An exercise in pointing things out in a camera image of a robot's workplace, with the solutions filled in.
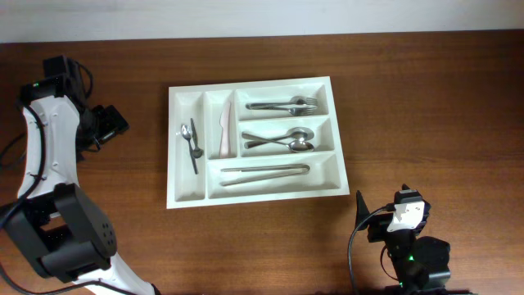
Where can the pink plastic knife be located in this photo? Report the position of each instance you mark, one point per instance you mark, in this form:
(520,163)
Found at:
(224,147)

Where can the horizontal metal fork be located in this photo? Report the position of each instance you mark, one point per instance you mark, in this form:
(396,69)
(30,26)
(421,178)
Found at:
(296,100)

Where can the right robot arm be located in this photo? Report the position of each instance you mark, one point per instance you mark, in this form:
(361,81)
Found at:
(421,264)

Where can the white plastic cutlery tray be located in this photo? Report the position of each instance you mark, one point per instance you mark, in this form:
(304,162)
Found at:
(205,103)

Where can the small teaspoon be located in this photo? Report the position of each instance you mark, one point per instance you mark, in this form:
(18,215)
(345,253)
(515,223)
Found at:
(187,135)
(197,151)

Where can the large metal spoon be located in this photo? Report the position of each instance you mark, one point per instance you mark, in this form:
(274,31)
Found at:
(293,145)
(299,133)

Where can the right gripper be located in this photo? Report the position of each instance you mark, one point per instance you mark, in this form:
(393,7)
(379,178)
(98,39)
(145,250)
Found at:
(377,226)

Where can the metal tongs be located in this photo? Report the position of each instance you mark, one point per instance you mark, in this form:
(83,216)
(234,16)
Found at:
(265,173)

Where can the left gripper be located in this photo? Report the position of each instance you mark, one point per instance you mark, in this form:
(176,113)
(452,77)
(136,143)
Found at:
(94,146)

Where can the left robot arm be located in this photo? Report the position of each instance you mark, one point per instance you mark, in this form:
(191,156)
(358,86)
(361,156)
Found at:
(58,229)

